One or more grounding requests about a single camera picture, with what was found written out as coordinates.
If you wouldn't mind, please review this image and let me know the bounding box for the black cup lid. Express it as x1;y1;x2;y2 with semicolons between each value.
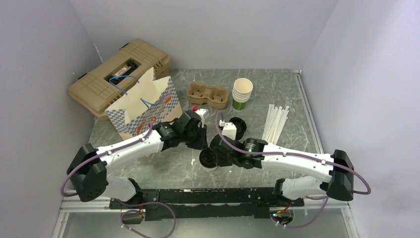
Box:
199;148;217;165

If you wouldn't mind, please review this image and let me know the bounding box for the white paper coffee cup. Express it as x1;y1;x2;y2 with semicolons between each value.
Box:
202;165;218;172

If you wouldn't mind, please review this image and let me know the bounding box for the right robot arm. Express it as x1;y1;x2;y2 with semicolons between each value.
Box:
210;135;354;206

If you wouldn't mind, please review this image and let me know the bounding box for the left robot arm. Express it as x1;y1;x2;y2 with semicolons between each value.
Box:
60;109;209;208

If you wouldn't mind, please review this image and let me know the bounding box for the stack of black lids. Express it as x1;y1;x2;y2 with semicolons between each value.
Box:
229;117;247;140

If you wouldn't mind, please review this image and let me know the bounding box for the brown cardboard cup carrier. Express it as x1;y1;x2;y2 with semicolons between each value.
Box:
186;82;229;109

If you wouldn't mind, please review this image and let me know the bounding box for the blue checkered paper bag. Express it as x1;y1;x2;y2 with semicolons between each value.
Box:
105;68;182;140

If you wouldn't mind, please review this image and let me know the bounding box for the bundle of white straws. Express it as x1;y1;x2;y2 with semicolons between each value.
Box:
262;104;289;144

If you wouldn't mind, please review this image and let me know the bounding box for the stack of paper cups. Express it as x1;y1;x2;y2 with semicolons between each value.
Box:
232;78;254;111

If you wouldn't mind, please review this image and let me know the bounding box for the tan plastic toolbox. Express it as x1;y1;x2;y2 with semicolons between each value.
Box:
68;39;170;120

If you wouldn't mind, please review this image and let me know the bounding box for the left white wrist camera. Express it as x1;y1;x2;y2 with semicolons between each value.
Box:
191;105;210;127

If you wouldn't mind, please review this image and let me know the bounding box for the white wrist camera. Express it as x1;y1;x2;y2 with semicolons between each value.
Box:
191;105;210;127
219;120;237;140

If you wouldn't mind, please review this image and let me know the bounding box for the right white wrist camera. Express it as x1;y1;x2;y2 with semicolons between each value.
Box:
219;120;237;140

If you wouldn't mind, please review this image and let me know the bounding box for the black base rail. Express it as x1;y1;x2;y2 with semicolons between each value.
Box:
109;180;304;221

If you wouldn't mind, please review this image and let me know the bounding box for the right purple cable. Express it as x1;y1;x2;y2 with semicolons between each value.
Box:
214;112;372;230

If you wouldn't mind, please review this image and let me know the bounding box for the purple cable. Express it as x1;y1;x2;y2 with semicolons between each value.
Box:
214;112;372;230
60;123;177;238

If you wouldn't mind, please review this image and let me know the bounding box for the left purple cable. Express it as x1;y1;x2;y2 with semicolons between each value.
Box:
60;123;177;238

